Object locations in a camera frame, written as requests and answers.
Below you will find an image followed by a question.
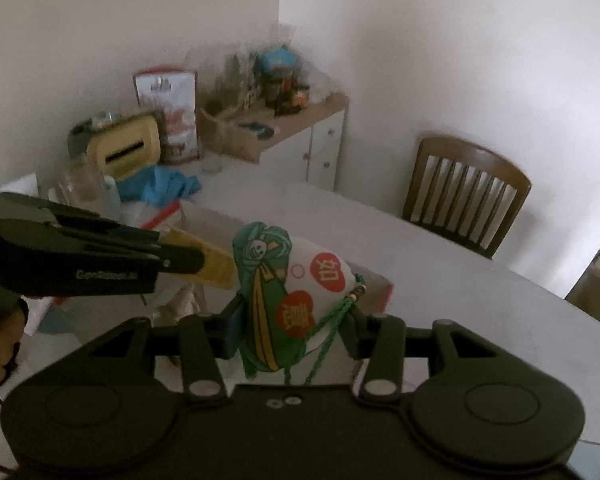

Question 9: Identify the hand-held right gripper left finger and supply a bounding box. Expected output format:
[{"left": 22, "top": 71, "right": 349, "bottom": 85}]
[{"left": 95, "top": 294, "right": 244, "bottom": 403}]

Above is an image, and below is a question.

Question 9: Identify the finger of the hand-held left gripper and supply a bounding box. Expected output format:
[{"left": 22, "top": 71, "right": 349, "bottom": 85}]
[
  {"left": 155, "top": 247, "right": 206, "bottom": 276},
  {"left": 50, "top": 201, "right": 164, "bottom": 255}
]

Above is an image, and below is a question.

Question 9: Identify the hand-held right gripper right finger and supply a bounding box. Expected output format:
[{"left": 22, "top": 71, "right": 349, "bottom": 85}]
[{"left": 344, "top": 307, "right": 487, "bottom": 403}]

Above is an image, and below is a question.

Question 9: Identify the yellow packet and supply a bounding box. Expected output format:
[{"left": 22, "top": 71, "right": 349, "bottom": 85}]
[{"left": 162, "top": 225, "right": 237, "bottom": 291}]

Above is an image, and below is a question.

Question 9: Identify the red storage box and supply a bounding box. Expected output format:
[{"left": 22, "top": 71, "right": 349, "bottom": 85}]
[{"left": 125, "top": 199, "right": 397, "bottom": 336}]

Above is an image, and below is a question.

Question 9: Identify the white green printed pouch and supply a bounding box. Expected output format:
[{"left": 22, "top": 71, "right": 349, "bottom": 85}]
[{"left": 231, "top": 221, "right": 369, "bottom": 387}]

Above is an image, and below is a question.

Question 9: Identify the person's left hand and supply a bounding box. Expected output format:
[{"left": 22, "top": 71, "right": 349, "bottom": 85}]
[{"left": 0, "top": 305, "right": 29, "bottom": 386}]

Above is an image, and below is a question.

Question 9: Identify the clear glass jar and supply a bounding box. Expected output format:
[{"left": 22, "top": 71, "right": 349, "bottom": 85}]
[{"left": 57, "top": 157, "right": 106, "bottom": 213}]

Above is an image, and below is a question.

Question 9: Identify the blue cloth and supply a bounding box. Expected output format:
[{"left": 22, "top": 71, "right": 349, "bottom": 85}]
[{"left": 116, "top": 165, "right": 204, "bottom": 207}]

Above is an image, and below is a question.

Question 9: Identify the yellow tissue box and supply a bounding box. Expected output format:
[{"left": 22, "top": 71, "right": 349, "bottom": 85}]
[{"left": 85, "top": 112, "right": 163, "bottom": 178}]

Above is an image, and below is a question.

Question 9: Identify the brown cardboard box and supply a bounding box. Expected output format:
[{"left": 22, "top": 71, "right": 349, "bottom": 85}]
[{"left": 197, "top": 100, "right": 276, "bottom": 162}]

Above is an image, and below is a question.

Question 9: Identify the red white carton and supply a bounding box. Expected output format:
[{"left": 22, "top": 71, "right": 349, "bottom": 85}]
[{"left": 132, "top": 66, "right": 202, "bottom": 163}]

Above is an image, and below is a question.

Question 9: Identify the small blue packet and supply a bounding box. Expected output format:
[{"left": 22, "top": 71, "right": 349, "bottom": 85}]
[{"left": 239, "top": 120, "right": 274, "bottom": 139}]

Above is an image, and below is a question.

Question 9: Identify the brown wooden chair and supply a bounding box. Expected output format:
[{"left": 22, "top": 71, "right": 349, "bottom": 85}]
[{"left": 402, "top": 135, "right": 533, "bottom": 260}]

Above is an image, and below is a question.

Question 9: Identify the white drawer cabinet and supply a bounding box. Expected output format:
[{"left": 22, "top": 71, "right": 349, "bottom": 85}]
[{"left": 200, "top": 92, "right": 351, "bottom": 193}]

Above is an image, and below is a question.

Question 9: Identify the dark jar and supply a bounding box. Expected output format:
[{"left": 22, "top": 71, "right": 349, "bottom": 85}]
[{"left": 275, "top": 82, "right": 312, "bottom": 117}]

